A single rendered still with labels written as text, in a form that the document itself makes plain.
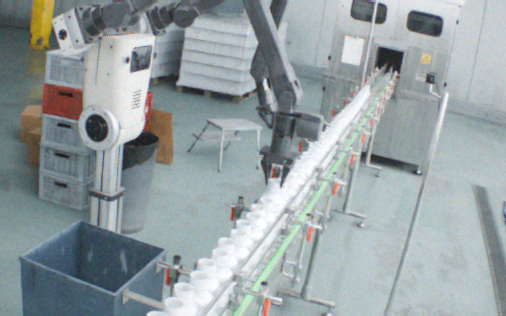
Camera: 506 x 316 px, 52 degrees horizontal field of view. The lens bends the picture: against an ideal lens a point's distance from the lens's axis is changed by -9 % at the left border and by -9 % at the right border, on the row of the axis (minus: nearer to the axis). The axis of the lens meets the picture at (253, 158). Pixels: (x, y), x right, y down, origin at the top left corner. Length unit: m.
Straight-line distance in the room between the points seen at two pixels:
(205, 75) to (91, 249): 6.72
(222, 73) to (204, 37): 0.60
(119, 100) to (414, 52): 4.70
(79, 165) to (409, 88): 3.70
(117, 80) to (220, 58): 6.49
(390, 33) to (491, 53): 5.81
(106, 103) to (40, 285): 0.66
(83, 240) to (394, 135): 4.92
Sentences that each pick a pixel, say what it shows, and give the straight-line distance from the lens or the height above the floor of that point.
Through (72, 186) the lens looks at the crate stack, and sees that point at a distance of 4.12.
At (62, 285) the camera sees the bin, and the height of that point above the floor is 0.91.
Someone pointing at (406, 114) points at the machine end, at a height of 0.65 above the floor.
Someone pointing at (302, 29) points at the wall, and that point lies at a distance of 11.99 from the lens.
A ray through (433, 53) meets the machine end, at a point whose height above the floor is 1.38.
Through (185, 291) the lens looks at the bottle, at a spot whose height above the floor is 1.15.
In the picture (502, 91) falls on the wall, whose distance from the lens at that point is 11.90.
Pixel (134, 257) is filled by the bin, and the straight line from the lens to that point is 1.72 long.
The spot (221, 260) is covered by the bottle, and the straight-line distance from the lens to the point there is 1.19.
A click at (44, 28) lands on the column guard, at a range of 11.64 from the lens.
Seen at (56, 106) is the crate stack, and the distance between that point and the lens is 4.03.
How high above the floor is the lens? 1.71
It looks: 17 degrees down
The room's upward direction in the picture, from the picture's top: 9 degrees clockwise
